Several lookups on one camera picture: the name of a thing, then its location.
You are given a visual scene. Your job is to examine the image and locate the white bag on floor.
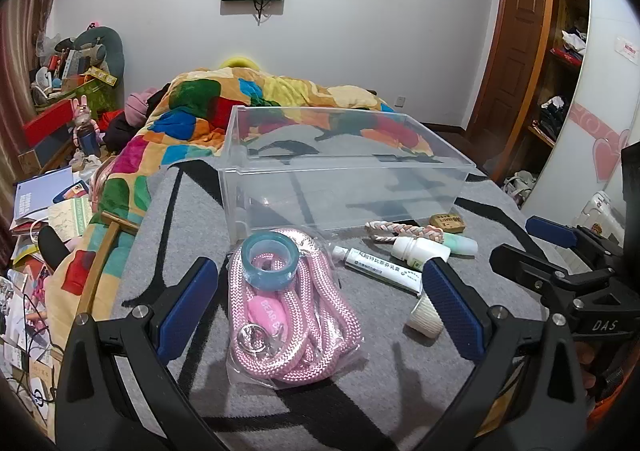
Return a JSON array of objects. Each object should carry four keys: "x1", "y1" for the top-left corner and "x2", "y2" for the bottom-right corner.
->
[{"x1": 501, "y1": 170, "x2": 537, "y2": 208}]

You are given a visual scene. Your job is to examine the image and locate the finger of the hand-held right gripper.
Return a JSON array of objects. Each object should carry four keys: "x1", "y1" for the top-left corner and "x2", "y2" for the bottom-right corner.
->
[
  {"x1": 489, "y1": 243, "x2": 616, "y2": 312},
  {"x1": 525, "y1": 216, "x2": 623, "y2": 262}
]

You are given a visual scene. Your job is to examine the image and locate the pink knitted hat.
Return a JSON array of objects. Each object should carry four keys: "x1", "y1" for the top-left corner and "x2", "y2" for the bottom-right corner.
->
[{"x1": 124, "y1": 88, "x2": 162, "y2": 126}]

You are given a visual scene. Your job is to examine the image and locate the white pill bottle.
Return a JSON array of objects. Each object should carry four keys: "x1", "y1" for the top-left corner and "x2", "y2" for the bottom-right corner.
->
[{"x1": 391, "y1": 236, "x2": 452, "y2": 268}]

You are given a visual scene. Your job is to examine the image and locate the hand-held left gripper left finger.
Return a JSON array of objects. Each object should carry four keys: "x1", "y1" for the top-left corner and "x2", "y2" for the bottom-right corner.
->
[{"x1": 54, "y1": 256, "x2": 221, "y2": 451}]

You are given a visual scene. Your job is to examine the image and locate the colourful patchwork quilt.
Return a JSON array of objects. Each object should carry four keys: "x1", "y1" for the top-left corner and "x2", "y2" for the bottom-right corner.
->
[{"x1": 46, "y1": 66, "x2": 435, "y2": 347}]

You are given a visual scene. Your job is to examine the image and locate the blue tape roll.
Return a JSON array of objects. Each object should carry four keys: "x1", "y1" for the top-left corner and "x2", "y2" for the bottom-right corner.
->
[{"x1": 241, "y1": 231, "x2": 298, "y2": 291}]

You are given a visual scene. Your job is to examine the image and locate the person's right hand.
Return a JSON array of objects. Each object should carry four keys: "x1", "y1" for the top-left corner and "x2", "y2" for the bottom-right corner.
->
[{"x1": 574, "y1": 340, "x2": 601, "y2": 399}]

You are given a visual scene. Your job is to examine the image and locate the patterned curtain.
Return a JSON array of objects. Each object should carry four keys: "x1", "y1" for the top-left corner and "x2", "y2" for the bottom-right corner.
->
[{"x1": 0, "y1": 0, "x2": 81, "y2": 182}]

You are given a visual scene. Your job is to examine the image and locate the blue white booklet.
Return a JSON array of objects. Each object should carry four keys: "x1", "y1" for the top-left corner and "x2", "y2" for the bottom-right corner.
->
[{"x1": 13, "y1": 168, "x2": 77, "y2": 223}]

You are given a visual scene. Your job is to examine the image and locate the wooden wardrobe shelves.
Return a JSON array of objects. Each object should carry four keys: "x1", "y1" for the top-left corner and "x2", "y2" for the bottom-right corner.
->
[{"x1": 525, "y1": 0, "x2": 592, "y2": 152}]

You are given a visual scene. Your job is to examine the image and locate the pink bunny toy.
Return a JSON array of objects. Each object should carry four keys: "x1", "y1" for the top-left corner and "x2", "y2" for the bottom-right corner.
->
[{"x1": 73, "y1": 98, "x2": 95, "y2": 131}]

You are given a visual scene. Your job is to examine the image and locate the white ointment tube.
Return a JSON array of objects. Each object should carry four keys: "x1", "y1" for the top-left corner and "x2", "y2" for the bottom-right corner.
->
[{"x1": 332, "y1": 245, "x2": 426, "y2": 298}]

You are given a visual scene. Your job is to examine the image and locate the wooden stick with crossbar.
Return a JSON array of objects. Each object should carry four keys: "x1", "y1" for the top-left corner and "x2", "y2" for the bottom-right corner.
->
[{"x1": 74, "y1": 212, "x2": 141, "y2": 327}]

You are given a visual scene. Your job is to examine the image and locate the white ribbed paper cup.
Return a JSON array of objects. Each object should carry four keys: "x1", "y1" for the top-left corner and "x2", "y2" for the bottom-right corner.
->
[{"x1": 405, "y1": 295, "x2": 445, "y2": 339}]

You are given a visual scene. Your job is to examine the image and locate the small brown wooden block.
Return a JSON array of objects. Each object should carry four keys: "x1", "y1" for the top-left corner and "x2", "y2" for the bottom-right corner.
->
[{"x1": 429, "y1": 214, "x2": 467, "y2": 233}]

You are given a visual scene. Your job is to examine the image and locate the dark blue bottle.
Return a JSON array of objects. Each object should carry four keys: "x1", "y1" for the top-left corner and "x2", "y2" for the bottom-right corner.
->
[{"x1": 75, "y1": 123, "x2": 102, "y2": 155}]

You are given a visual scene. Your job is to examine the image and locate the red box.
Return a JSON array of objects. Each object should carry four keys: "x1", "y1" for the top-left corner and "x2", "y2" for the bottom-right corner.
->
[{"x1": 23, "y1": 98, "x2": 74, "y2": 148}]

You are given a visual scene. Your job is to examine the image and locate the brown wooden door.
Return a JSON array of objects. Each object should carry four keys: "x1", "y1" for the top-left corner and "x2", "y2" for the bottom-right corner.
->
[{"x1": 467, "y1": 0, "x2": 552, "y2": 182}]

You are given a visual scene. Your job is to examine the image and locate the bagged pink rope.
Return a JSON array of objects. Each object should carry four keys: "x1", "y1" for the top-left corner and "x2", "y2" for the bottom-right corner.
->
[{"x1": 223, "y1": 227, "x2": 369, "y2": 389}]

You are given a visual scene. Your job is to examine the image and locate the grey black patterned blanket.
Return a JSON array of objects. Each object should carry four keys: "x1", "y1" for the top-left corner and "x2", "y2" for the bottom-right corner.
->
[{"x1": 107, "y1": 151, "x2": 551, "y2": 451}]

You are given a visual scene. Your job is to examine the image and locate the green patterned box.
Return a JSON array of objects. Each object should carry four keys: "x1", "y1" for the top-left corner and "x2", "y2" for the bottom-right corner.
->
[{"x1": 74, "y1": 75, "x2": 119, "y2": 114}]

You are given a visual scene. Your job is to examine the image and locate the white wardrobe door pink hearts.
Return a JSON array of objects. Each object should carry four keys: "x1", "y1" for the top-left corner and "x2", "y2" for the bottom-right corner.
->
[{"x1": 520, "y1": 0, "x2": 640, "y2": 232}]

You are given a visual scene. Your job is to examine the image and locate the pink white braided cord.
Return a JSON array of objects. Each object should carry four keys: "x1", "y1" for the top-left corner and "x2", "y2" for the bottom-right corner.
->
[{"x1": 364, "y1": 220, "x2": 445, "y2": 245}]

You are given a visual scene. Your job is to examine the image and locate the clear plastic storage box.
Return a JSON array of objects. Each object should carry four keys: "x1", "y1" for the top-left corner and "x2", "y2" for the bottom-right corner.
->
[{"x1": 216, "y1": 104, "x2": 477, "y2": 238}]

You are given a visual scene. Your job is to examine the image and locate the mint green white bottle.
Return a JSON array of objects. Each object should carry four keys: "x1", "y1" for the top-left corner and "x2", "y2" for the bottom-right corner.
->
[{"x1": 444, "y1": 233, "x2": 479, "y2": 258}]

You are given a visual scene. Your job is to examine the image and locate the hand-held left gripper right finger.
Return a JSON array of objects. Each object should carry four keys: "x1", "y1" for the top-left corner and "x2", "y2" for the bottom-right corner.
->
[{"x1": 421, "y1": 257, "x2": 589, "y2": 451}]

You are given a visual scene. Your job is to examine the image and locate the grey long plush toy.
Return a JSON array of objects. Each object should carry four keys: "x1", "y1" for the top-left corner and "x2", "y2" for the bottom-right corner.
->
[{"x1": 74, "y1": 26, "x2": 125, "y2": 82}]

